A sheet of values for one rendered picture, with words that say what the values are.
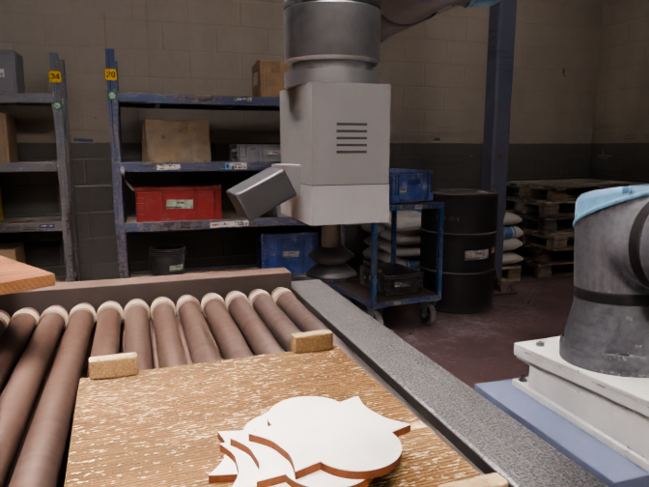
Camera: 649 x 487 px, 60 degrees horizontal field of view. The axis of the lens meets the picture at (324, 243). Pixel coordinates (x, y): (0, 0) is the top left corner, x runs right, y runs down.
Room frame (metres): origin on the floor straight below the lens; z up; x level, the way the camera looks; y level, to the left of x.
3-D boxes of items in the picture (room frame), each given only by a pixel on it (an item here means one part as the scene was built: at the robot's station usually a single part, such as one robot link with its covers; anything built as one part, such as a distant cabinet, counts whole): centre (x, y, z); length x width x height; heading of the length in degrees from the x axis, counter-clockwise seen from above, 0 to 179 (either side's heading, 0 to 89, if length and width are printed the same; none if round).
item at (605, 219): (0.72, -0.39, 1.11); 0.13 x 0.12 x 0.14; 21
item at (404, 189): (3.92, -0.45, 0.96); 0.50 x 0.38 x 0.21; 33
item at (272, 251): (4.87, 0.33, 0.32); 0.50 x 0.41 x 0.37; 104
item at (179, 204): (4.57, 1.19, 0.78); 0.66 x 0.45 x 0.28; 108
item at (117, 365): (0.68, 0.27, 0.95); 0.06 x 0.02 x 0.03; 110
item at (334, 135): (0.46, 0.02, 1.23); 0.12 x 0.09 x 0.16; 110
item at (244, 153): (4.78, 0.46, 1.16); 0.60 x 0.40 x 0.15; 111
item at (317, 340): (0.77, 0.02, 0.95); 0.06 x 0.02 x 0.03; 110
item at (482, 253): (4.32, -1.03, 0.44); 0.59 x 0.59 x 0.88
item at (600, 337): (0.72, -0.40, 0.99); 0.15 x 0.15 x 0.10
